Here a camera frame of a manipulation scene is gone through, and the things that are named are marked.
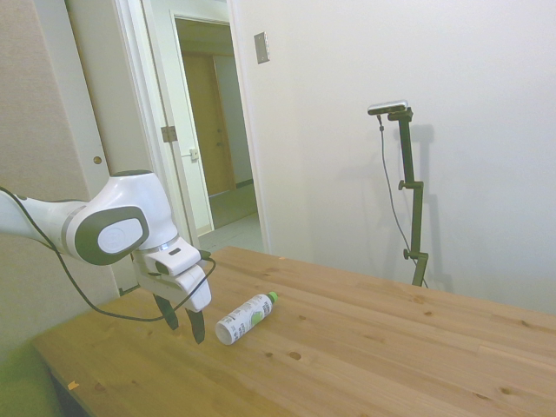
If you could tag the grey camera on stand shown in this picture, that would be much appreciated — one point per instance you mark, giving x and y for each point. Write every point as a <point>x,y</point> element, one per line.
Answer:
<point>388,107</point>

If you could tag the metal wall plate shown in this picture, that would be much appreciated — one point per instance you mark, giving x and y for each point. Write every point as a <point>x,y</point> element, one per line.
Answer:
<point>262,48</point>

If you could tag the open white door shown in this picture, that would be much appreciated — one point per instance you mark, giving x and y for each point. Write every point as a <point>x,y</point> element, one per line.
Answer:
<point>182,108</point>

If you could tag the black jointed camera stand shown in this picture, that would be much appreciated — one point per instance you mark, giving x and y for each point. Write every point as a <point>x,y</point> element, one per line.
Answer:
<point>412,208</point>

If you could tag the white door with brass knob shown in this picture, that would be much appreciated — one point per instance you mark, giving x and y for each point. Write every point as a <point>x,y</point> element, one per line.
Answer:
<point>100,87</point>

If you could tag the clear water bottle green cap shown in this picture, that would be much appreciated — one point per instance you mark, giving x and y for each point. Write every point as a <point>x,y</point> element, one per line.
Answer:
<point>243,319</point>

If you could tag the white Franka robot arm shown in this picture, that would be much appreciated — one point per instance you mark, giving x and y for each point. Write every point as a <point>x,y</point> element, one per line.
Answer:
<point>126,195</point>

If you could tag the small orange scrap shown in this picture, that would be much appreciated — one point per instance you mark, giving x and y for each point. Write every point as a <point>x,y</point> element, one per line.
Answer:
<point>73,384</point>

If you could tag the metal door hinge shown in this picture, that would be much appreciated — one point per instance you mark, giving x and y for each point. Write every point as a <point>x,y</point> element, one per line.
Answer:
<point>169,134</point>

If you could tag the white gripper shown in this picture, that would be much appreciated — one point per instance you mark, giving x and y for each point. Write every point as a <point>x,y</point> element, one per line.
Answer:
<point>191,289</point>

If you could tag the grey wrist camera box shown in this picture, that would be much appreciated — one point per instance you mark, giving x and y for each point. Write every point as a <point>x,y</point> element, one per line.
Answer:
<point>174,260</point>

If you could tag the brown wooden door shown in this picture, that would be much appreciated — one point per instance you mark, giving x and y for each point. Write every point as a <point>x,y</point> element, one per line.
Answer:
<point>204,126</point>

